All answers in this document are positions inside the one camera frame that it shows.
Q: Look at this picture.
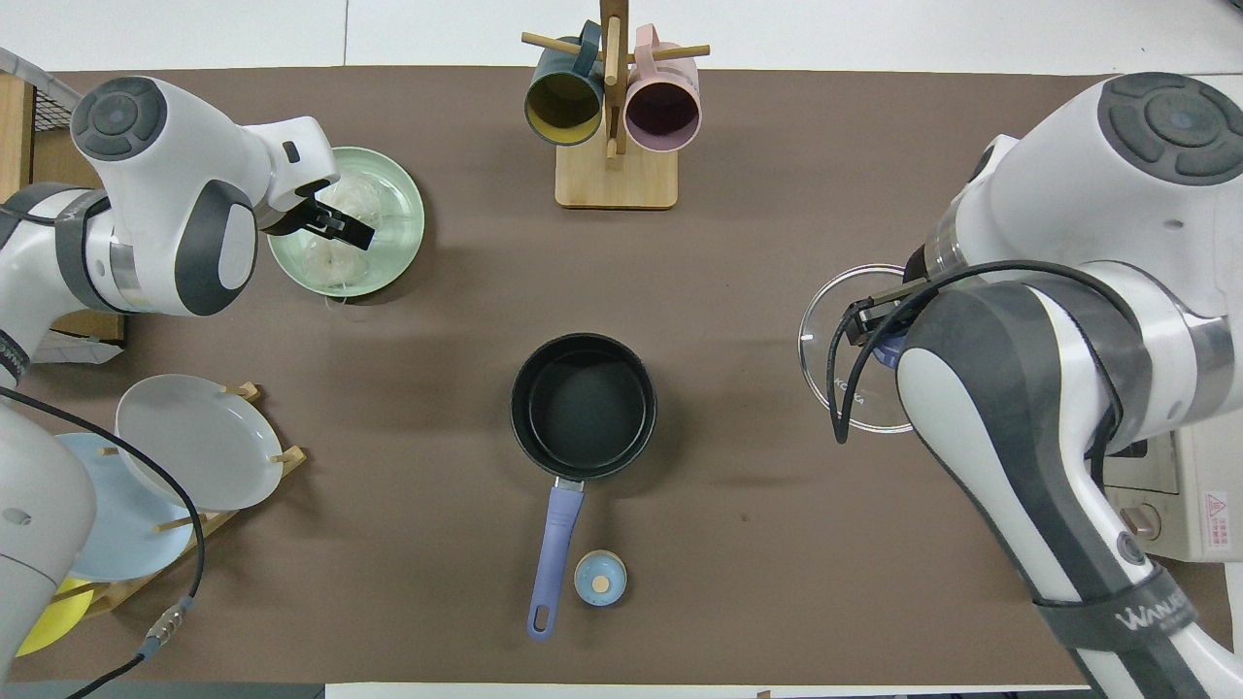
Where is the glass lid with blue knob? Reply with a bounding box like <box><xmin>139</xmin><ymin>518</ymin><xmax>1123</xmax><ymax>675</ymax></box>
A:
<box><xmin>798</xmin><ymin>264</ymin><xmax>935</xmax><ymax>435</ymax></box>

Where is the dark teal mug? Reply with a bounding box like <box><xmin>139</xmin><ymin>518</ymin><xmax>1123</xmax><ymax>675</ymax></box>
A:
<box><xmin>524</xmin><ymin>19</ymin><xmax>609</xmax><ymax>148</ymax></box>

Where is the white vermicelli bundle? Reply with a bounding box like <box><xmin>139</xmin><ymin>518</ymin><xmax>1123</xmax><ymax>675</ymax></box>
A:
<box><xmin>303</xmin><ymin>175</ymin><xmax>389</xmax><ymax>294</ymax></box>

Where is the brown table mat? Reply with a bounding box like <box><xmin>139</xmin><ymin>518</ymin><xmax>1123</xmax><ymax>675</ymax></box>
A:
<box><xmin>0</xmin><ymin>66</ymin><xmax>1118</xmax><ymax>686</ymax></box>

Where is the grey plate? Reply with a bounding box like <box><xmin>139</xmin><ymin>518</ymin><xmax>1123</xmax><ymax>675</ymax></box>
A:
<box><xmin>115</xmin><ymin>374</ymin><xmax>286</xmax><ymax>513</ymax></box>

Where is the small blue round container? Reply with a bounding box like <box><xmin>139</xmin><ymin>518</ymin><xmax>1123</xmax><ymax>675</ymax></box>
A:
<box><xmin>574</xmin><ymin>549</ymin><xmax>628</xmax><ymax>609</ymax></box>

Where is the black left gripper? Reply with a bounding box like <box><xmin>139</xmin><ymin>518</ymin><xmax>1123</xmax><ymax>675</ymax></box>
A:
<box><xmin>256</xmin><ymin>183</ymin><xmax>377</xmax><ymax>251</ymax></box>

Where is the black pot with purple handle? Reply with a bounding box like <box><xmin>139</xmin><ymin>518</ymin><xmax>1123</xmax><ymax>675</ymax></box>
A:
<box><xmin>510</xmin><ymin>333</ymin><xmax>658</xmax><ymax>642</ymax></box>

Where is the beige toaster oven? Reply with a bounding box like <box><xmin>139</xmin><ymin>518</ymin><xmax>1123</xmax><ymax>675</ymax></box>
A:
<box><xmin>1102</xmin><ymin>425</ymin><xmax>1243</xmax><ymax>563</ymax></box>

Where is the wooden mug tree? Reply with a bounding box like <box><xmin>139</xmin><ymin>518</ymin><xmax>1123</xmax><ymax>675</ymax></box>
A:
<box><xmin>521</xmin><ymin>0</ymin><xmax>712</xmax><ymax>211</ymax></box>

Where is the marbled white sheet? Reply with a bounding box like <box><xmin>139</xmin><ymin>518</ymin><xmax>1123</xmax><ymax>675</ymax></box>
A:
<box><xmin>44</xmin><ymin>332</ymin><xmax>128</xmax><ymax>367</ymax></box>
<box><xmin>0</xmin><ymin>47</ymin><xmax>85</xmax><ymax>104</ymax></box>

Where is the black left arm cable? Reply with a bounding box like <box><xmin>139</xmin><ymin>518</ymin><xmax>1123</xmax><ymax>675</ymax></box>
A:
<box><xmin>0</xmin><ymin>385</ymin><xmax>208</xmax><ymax>699</ymax></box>

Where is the light green plate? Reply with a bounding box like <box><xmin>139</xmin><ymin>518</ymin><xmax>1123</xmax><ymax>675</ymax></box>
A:
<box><xmin>268</xmin><ymin>146</ymin><xmax>426</xmax><ymax>298</ymax></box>

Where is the wooden storage box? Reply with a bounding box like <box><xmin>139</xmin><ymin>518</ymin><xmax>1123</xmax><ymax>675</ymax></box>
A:
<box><xmin>0</xmin><ymin>73</ymin><xmax>128</xmax><ymax>343</ymax></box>

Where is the wooden plate rack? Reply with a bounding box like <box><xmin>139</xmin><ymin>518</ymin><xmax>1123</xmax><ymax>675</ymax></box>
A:
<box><xmin>68</xmin><ymin>382</ymin><xmax>309</xmax><ymax>619</ymax></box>

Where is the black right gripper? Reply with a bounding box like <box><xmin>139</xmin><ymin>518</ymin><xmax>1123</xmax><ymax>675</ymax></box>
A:
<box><xmin>842</xmin><ymin>282</ymin><xmax>939</xmax><ymax>348</ymax></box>

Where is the light blue plate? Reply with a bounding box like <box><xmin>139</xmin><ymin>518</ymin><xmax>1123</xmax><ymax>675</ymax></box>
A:
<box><xmin>53</xmin><ymin>432</ymin><xmax>196</xmax><ymax>583</ymax></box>

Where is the pink mug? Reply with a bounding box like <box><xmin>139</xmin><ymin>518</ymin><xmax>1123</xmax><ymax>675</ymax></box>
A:
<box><xmin>623</xmin><ymin>24</ymin><xmax>702</xmax><ymax>153</ymax></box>

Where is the yellow plate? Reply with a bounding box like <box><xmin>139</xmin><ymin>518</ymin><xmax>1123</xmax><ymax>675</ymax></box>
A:
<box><xmin>14</xmin><ymin>577</ymin><xmax>96</xmax><ymax>659</ymax></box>

